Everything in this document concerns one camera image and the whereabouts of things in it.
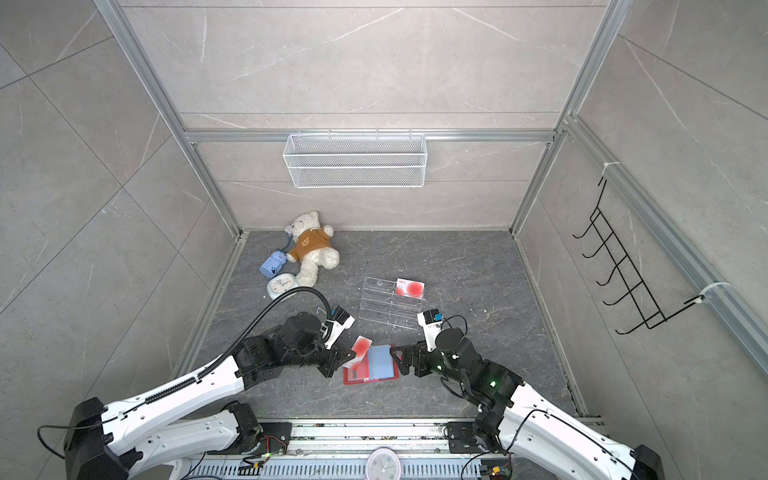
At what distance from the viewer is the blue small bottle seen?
1052mm

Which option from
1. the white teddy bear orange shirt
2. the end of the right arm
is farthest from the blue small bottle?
the end of the right arm

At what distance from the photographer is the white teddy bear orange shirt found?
1001 millimetres
